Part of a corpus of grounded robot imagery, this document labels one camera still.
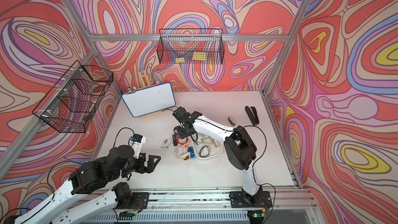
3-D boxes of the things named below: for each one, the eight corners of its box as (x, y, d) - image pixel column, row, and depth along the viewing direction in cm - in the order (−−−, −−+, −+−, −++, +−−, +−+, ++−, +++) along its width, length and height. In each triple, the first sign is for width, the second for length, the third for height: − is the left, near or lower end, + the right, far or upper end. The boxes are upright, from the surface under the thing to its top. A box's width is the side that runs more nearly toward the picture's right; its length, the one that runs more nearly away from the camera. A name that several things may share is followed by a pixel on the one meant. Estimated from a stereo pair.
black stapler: (249, 125, 103) (250, 123, 101) (244, 108, 113) (245, 106, 111) (259, 125, 103) (260, 123, 101) (254, 108, 113) (255, 106, 111)
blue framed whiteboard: (135, 122, 103) (121, 100, 85) (134, 113, 108) (122, 90, 90) (177, 113, 108) (172, 89, 91) (175, 104, 113) (170, 81, 96)
